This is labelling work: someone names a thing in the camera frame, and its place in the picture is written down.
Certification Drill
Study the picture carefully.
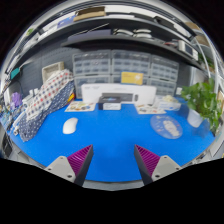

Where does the red blue checked white cloth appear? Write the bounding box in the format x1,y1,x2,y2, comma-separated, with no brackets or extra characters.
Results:
25,68,74,121

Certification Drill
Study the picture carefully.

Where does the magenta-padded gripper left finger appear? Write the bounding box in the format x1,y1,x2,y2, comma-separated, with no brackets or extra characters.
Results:
44,144,95,187

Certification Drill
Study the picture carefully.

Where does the long white keyboard box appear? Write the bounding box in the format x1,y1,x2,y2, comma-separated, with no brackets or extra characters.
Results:
81,83,158,105

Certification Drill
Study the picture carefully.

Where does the cream plastic basket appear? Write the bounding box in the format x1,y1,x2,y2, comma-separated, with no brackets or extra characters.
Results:
41,61,65,83

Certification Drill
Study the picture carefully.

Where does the white computer mouse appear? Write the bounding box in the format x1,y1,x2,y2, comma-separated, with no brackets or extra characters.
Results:
62,117,79,135

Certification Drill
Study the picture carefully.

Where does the green plant in white pot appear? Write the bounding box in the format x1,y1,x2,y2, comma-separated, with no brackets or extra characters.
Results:
180,78,224,133

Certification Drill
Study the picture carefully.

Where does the round blue printed mouse pad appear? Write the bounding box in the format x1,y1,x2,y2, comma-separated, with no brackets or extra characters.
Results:
149,114,184,140

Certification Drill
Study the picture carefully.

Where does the teal box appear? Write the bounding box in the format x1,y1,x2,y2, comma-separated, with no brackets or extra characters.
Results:
9,67,21,80

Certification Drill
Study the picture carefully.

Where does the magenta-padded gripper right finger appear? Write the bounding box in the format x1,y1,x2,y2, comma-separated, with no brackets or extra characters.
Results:
133,144,183,187

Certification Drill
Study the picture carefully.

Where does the colourful sticker sheet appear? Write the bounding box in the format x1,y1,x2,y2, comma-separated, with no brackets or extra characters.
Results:
64,100,97,113
134,103,167,115

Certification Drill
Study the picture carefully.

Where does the yellow and blue box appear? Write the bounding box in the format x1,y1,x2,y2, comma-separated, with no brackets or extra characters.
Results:
120,71,144,86

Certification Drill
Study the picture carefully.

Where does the small black box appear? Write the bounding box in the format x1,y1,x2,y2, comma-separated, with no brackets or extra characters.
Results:
97,95,123,111

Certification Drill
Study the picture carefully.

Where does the grey wall shelf unit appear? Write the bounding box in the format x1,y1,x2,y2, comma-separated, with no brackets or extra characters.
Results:
6,3,216,73

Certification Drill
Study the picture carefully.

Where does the navy white-dotted cloth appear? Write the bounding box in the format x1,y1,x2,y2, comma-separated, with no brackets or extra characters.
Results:
18,79,76,143

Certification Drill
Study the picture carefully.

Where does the white blue glove box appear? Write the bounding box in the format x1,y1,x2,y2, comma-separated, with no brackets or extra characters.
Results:
155,94,183,112

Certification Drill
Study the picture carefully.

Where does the purple plastic object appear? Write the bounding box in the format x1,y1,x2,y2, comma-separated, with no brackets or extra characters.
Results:
10,92,23,109

